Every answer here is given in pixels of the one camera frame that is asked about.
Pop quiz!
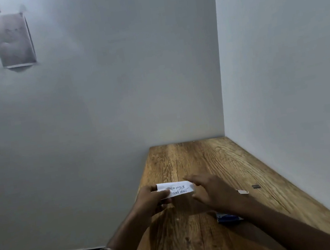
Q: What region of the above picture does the person's right hand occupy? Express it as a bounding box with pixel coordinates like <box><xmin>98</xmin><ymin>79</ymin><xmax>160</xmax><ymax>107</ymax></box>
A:
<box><xmin>183</xmin><ymin>168</ymin><xmax>248</xmax><ymax>219</ymax></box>

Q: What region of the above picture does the person's right forearm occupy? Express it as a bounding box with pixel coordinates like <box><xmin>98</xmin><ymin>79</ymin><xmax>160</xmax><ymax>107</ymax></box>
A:
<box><xmin>231</xmin><ymin>188</ymin><xmax>330</xmax><ymax>250</ymax></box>

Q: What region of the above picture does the white handwritten paper slip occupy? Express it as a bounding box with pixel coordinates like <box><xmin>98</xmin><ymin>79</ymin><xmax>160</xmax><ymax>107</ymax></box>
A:
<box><xmin>156</xmin><ymin>179</ymin><xmax>197</xmax><ymax>200</ymax></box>

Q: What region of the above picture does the blue and white packet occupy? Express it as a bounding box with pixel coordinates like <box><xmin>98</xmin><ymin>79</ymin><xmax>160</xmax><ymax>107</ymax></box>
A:
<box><xmin>216</xmin><ymin>209</ymin><xmax>243</xmax><ymax>225</ymax></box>

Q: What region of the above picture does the person's left forearm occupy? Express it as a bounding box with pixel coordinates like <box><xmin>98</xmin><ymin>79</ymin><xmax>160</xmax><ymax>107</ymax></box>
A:
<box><xmin>71</xmin><ymin>208</ymin><xmax>159</xmax><ymax>250</ymax></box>

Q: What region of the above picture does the person's left hand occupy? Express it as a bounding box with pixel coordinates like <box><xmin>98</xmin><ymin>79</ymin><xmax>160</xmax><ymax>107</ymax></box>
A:
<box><xmin>129</xmin><ymin>183</ymin><xmax>174</xmax><ymax>221</ymax></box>

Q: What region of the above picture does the grey printed wall poster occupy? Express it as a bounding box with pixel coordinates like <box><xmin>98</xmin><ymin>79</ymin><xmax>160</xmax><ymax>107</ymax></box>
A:
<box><xmin>0</xmin><ymin>10</ymin><xmax>38</xmax><ymax>70</ymax></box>

